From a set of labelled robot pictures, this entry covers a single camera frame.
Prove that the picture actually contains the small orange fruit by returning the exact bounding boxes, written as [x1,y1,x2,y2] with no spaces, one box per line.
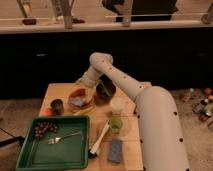
[42,108,53,116]

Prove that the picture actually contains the brown shoe left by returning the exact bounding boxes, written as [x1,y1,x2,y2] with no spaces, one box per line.
[22,18,37,25]

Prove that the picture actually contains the red orange bowl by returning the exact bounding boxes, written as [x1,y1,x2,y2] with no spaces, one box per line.
[67,88,94,111]

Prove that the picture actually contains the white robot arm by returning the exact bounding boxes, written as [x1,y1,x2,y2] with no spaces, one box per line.
[80,52,190,171]

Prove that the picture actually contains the white cup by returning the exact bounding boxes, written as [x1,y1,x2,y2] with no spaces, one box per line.
[110,97,125,115]

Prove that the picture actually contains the dark brown bowl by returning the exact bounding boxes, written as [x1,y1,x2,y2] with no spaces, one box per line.
[96,81,116,101]

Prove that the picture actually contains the silver fork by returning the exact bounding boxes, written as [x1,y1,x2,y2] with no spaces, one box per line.
[47,131,82,145]

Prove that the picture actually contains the dark metal mug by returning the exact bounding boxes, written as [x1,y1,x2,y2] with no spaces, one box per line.
[50,99,64,115]

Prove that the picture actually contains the green plastic tray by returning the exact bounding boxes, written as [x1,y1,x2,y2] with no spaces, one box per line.
[16,116,90,171]

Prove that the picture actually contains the brown shoe middle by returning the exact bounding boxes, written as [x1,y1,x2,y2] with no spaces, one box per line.
[73,18,85,24]

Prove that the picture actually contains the bunch of dark grapes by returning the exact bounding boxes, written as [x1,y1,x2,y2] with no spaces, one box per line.
[34,121,58,140]

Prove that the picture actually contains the bottles on floor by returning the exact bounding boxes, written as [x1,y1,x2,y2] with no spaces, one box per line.
[192,87,213,132]

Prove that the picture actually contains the blue-grey towel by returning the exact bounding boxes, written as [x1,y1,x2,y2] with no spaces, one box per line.
[70,97,87,107]

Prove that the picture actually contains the white handled brush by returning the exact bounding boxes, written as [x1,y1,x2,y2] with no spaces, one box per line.
[88,122,109,159]

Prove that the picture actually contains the black cable on floor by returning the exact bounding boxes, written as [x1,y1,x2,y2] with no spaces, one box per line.
[0,127,26,149]

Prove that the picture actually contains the seated person in dark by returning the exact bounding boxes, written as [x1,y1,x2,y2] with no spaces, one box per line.
[102,0,178,22]

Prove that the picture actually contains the green cup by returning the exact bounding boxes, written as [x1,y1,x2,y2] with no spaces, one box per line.
[109,117,123,133]

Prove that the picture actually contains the green stick utensil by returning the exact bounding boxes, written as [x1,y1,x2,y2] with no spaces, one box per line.
[99,80,110,97]

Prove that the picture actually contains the brown shoe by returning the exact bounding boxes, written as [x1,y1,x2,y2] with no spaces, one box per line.
[22,18,37,25]
[73,18,85,24]

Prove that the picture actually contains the yellow banana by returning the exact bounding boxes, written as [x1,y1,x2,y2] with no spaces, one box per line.
[73,106,94,116]

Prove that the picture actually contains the blue sponge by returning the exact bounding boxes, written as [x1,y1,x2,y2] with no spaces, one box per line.
[108,139,122,163]

